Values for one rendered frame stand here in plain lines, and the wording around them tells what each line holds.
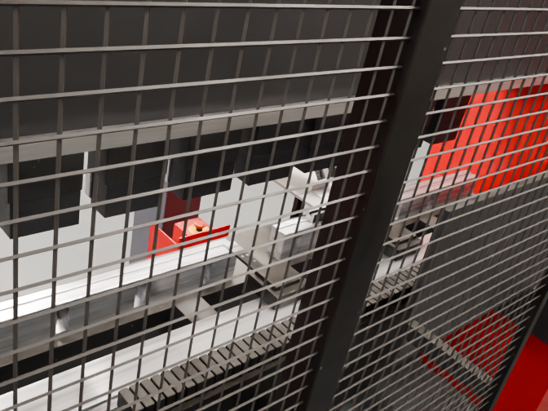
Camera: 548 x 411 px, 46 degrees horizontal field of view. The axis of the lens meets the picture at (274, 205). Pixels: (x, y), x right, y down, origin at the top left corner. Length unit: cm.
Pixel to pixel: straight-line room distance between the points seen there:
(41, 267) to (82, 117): 226
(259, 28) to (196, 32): 14
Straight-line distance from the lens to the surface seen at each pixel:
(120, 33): 103
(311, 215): 194
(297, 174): 215
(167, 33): 108
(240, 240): 197
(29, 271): 325
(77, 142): 104
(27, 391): 129
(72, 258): 334
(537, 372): 285
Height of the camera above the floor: 191
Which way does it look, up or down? 28 degrees down
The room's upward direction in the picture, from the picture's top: 13 degrees clockwise
